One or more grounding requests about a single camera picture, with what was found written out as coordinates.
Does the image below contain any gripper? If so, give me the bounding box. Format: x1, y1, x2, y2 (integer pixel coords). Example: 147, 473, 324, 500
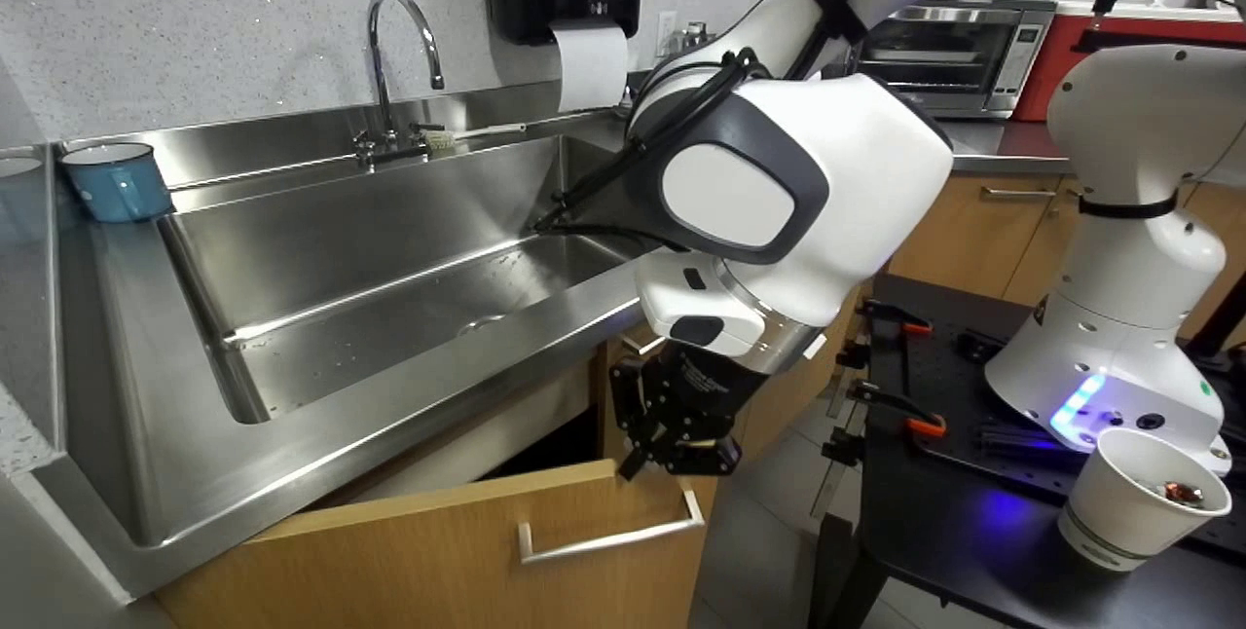
610, 341, 772, 482

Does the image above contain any orange and black clamp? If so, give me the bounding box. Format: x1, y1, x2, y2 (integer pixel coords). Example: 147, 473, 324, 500
855, 298, 934, 336
845, 380, 948, 441

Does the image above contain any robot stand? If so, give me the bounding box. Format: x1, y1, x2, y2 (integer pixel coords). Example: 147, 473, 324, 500
806, 273, 1246, 629

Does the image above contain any stainless steel sink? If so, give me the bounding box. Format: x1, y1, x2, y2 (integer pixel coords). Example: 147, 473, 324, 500
49, 84, 682, 603

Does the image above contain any dish brush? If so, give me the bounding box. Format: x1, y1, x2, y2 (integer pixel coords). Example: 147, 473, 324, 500
409, 122, 528, 155

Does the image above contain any wooden drawer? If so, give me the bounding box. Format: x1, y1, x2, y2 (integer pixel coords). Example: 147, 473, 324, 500
884, 171, 1070, 303

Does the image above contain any white paper cup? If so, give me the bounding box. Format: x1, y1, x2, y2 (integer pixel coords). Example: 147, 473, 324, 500
1057, 426, 1233, 573

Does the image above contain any chrome tap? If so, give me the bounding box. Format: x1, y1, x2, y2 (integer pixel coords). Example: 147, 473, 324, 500
350, 0, 447, 168

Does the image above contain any silver toaster oven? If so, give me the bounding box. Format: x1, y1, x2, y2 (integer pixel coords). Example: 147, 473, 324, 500
845, 0, 1058, 121

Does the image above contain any red box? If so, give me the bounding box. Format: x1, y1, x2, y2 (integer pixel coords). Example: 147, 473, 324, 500
1010, 13, 1246, 124

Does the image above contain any blue enamel mug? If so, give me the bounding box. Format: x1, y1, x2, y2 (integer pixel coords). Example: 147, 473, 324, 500
59, 142, 175, 225

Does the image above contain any silver cabinet door handle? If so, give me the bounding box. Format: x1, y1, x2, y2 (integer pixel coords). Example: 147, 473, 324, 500
516, 489, 706, 567

